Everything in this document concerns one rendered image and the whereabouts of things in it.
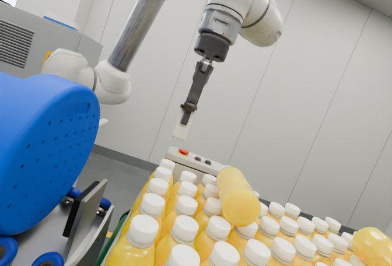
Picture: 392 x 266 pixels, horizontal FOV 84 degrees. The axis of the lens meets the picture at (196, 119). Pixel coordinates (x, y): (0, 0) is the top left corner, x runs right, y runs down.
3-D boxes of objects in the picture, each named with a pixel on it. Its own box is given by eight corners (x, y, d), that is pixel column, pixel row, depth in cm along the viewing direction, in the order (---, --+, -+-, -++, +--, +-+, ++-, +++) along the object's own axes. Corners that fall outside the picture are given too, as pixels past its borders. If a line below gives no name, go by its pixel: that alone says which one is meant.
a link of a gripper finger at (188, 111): (195, 103, 47) (195, 103, 44) (186, 125, 47) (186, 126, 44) (188, 100, 47) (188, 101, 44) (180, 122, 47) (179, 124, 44)
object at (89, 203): (80, 226, 49) (97, 176, 48) (90, 230, 49) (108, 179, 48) (52, 260, 39) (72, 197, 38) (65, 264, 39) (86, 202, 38)
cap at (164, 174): (164, 172, 55) (166, 166, 55) (172, 180, 52) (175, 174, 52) (151, 172, 52) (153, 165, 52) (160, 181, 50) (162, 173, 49)
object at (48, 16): (49, 22, 196) (51, 14, 195) (77, 33, 202) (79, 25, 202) (43, 19, 184) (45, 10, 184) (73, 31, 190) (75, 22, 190)
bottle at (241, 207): (214, 204, 39) (209, 169, 57) (235, 235, 39) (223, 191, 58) (249, 184, 38) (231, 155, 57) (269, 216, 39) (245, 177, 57)
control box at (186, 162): (160, 170, 78) (170, 144, 77) (213, 189, 79) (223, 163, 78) (156, 181, 68) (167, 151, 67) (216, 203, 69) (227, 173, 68)
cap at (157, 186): (146, 190, 43) (149, 182, 43) (149, 182, 47) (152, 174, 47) (165, 196, 43) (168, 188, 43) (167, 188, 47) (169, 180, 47)
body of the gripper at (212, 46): (198, 38, 53) (185, 75, 54) (199, 28, 45) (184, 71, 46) (227, 50, 53) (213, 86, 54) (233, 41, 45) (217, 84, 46)
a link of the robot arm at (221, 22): (205, -1, 44) (195, 27, 44) (247, 15, 44) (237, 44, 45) (203, 15, 53) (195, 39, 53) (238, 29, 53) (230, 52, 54)
